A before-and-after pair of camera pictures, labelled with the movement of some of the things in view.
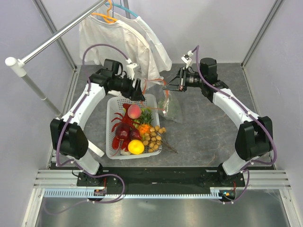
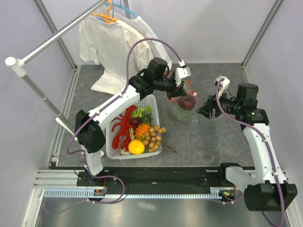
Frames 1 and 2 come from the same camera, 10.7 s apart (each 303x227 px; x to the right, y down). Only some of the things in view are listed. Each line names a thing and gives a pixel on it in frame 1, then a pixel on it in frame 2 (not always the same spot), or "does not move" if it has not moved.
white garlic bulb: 124,152 does not move
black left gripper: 135,93 -> 177,91
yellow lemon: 136,146 does not move
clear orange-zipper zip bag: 155,97 -> 183,108
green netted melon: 167,106 -> 182,115
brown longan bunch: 153,140 does not move
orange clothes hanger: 108,18 does not move
